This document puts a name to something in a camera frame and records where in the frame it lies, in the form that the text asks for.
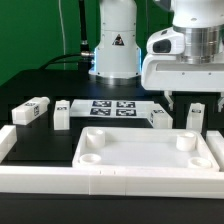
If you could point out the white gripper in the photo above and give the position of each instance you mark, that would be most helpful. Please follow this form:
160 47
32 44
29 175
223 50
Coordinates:
185 59

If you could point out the white desk top tray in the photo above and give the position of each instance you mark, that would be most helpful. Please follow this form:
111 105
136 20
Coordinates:
177 149

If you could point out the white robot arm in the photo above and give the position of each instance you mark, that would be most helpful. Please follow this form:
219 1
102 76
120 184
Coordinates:
118 59

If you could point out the white marker board with tags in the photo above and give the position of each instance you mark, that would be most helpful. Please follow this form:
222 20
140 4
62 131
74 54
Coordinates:
110 108

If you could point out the white U-shaped fence frame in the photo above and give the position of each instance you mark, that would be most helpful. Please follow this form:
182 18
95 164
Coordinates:
98 180

